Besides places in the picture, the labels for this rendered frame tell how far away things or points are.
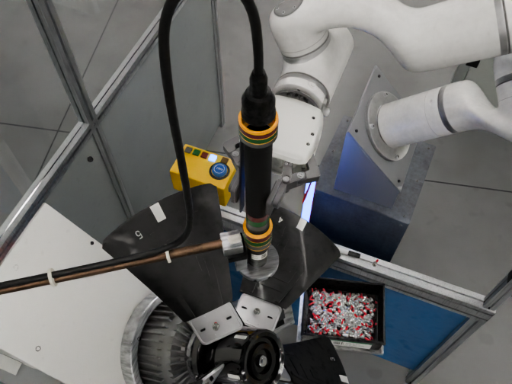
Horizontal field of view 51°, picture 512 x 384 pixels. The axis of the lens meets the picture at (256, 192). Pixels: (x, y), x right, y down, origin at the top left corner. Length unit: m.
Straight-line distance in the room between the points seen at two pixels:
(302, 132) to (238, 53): 2.54
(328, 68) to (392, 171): 0.71
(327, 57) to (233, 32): 2.60
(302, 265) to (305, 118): 0.50
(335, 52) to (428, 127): 0.59
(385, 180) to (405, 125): 0.17
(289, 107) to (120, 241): 0.40
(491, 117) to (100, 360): 0.97
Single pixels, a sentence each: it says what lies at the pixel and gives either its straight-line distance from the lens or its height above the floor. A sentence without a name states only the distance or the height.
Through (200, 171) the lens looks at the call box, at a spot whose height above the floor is 1.07.
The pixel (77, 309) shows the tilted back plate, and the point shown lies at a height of 1.23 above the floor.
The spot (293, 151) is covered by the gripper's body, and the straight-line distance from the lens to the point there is 0.72.
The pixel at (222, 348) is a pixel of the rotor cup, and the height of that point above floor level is 1.23.
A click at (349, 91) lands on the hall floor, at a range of 3.09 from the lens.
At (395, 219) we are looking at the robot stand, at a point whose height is 0.93.
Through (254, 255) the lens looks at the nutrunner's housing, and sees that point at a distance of 0.83.
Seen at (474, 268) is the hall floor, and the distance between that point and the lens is 2.65.
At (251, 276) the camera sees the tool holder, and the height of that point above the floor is 1.45.
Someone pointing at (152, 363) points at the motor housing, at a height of 1.16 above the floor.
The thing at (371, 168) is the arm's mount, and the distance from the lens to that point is 1.44.
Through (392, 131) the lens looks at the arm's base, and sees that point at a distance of 1.42.
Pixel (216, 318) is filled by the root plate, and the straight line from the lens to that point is 1.04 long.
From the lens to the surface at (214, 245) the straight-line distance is 0.80.
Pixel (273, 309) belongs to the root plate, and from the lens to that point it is 1.12.
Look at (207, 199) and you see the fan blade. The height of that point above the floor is 1.41.
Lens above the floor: 2.24
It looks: 58 degrees down
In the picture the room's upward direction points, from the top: straight up
